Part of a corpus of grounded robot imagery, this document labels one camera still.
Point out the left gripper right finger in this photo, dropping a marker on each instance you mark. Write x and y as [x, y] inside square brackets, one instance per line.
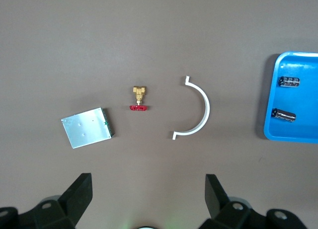
[219, 206]

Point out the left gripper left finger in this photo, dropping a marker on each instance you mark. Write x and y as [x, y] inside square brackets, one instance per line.
[72, 204]

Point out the dark brown electrolytic capacitor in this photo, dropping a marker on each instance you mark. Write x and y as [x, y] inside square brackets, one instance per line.
[289, 81]
[284, 115]

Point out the blue plastic tray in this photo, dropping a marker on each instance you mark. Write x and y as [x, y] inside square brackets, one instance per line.
[308, 102]

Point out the silver metal electronics module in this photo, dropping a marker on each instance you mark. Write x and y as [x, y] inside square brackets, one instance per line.
[87, 127]

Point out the brown table mat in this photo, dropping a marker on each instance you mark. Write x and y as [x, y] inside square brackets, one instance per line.
[149, 40]

